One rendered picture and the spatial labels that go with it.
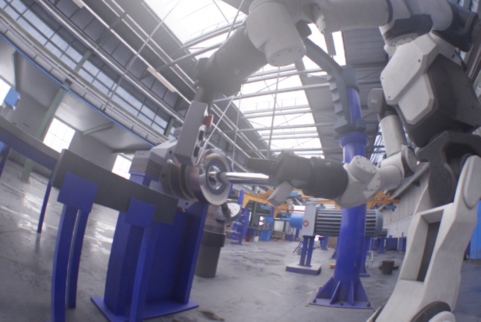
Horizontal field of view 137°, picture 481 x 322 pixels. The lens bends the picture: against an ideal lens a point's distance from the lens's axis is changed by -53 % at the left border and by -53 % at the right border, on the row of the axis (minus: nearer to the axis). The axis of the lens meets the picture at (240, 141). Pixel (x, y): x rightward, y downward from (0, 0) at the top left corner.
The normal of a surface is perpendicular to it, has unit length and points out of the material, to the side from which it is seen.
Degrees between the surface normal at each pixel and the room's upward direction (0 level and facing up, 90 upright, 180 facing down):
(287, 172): 135
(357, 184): 145
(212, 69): 180
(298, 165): 90
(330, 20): 155
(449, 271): 90
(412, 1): 117
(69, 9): 90
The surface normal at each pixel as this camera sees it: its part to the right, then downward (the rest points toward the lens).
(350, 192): -0.09, 0.51
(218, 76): -0.18, 0.90
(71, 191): 0.88, -0.03
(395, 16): 0.04, 0.76
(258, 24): -0.77, 0.13
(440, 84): -0.72, -0.24
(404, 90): -0.77, 0.58
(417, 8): -0.95, 0.29
